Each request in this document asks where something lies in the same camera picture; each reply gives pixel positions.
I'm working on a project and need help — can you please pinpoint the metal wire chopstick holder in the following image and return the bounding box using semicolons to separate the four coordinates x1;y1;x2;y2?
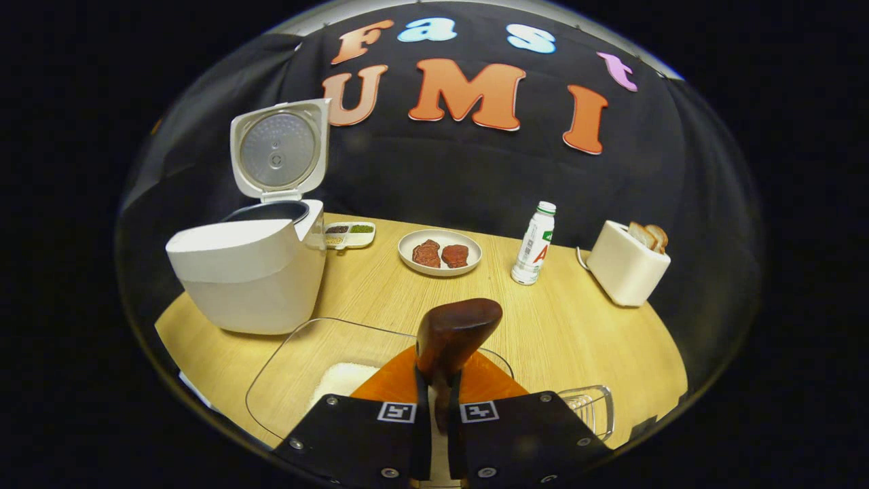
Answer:
557;385;615;442

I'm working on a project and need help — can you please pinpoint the white round plate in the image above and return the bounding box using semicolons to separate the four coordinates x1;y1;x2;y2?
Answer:
398;229;483;276

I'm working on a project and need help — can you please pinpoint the white toaster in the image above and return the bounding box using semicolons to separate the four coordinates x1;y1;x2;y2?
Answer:
577;220;671;308

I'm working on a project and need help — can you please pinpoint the white divided seasoning tray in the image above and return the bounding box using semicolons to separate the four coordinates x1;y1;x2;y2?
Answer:
324;221;376;251

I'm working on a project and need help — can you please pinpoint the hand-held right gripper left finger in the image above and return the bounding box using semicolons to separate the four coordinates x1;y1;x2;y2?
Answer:
272;346;432;487

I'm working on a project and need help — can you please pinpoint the white drink bottle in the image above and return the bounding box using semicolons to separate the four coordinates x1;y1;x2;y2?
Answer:
511;201;557;286

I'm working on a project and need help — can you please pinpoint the white rice cooker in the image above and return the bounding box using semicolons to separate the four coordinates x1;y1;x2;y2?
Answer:
166;98;332;336

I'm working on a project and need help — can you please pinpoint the clear plastic rice box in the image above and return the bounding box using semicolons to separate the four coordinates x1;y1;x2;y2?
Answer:
246;317;515;449

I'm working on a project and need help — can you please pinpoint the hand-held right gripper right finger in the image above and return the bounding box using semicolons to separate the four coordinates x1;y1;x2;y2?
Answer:
445;350;615;487

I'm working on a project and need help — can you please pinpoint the black backdrop cloth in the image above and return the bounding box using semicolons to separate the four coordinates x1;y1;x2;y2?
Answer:
119;0;761;381

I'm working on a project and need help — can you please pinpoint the brown wooden spoon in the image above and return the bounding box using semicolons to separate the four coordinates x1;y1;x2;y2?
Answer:
415;297;504;435

